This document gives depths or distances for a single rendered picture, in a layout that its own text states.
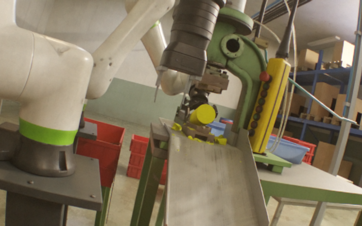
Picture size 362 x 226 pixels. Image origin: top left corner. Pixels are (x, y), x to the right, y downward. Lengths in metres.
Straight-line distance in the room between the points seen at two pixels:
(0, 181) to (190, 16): 0.43
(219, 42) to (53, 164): 0.73
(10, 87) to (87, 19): 9.35
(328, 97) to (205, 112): 6.58
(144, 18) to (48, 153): 0.62
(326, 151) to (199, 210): 5.96
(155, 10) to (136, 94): 8.26
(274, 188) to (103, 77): 0.63
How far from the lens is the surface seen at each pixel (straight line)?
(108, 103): 9.29
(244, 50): 1.07
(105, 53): 0.92
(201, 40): 0.48
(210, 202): 0.74
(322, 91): 7.31
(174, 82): 1.28
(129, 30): 0.95
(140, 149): 3.49
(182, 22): 0.48
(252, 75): 1.07
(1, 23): 0.48
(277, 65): 1.05
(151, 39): 1.20
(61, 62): 0.48
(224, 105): 9.61
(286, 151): 1.39
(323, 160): 6.58
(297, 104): 8.73
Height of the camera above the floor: 1.12
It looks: 2 degrees down
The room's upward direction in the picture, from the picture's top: 15 degrees clockwise
